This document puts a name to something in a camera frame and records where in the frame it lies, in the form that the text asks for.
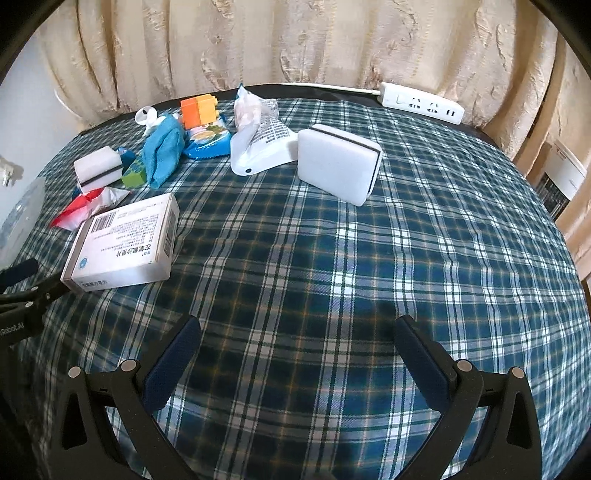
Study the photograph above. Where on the clear plastic snack bag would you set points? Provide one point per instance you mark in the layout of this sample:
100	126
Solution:
249	110

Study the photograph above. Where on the blue plaid tablecloth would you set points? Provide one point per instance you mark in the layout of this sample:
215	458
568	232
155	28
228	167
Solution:
295	277

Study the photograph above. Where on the red and white packet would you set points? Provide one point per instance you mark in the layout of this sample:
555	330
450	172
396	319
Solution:
78	207

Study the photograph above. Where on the white printed pouch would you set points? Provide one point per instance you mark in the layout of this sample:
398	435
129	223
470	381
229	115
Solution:
268	147

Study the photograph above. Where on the blue cloth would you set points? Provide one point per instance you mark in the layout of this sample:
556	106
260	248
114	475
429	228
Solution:
161	152

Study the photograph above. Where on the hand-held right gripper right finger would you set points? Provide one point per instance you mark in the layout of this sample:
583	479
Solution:
422	364

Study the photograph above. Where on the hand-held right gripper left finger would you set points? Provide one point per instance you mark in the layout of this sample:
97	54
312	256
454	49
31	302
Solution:
171	364

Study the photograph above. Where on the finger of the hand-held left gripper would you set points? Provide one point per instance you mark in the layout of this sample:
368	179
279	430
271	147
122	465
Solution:
44	291
21	272

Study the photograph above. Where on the orange and yellow toy blocks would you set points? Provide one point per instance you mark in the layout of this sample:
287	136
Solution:
198	110

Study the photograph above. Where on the large white sponge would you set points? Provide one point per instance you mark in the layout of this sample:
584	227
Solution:
332	161

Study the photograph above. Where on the blue snack packet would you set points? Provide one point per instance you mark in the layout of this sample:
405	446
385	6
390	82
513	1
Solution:
207	141

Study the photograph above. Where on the white power strip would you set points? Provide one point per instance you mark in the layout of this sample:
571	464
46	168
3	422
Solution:
415	99

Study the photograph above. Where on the small white sponge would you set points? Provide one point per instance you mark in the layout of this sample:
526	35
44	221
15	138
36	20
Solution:
97	166

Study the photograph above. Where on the clear plastic bowl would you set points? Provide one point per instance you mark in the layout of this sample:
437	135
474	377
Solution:
18	221

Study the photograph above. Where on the white medicine box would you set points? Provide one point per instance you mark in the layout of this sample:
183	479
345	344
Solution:
120	244

